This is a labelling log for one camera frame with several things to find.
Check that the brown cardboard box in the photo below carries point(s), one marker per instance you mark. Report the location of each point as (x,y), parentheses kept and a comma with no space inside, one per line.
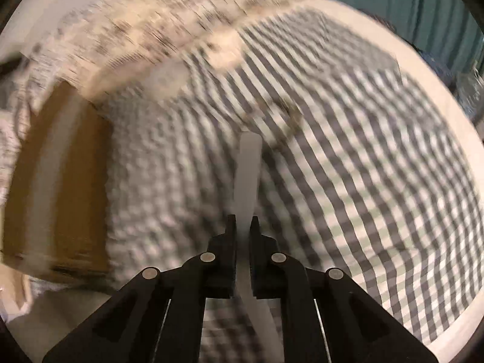
(83,181)

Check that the floral black and white duvet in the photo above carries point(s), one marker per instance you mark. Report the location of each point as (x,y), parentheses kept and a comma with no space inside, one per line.
(151,19)

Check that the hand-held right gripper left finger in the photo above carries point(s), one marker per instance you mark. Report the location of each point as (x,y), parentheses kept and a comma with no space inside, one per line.
(227,242)

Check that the teal curtain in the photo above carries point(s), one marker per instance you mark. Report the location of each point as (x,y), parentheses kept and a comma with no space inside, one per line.
(416,7)

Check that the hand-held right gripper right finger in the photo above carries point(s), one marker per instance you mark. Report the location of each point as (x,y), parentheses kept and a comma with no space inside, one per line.
(259,242)

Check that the white translucent plastic strip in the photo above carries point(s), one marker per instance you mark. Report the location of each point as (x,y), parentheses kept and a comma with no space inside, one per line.
(247,174)

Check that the grey checked bed sheet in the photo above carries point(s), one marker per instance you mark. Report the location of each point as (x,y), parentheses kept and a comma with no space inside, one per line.
(359,158)

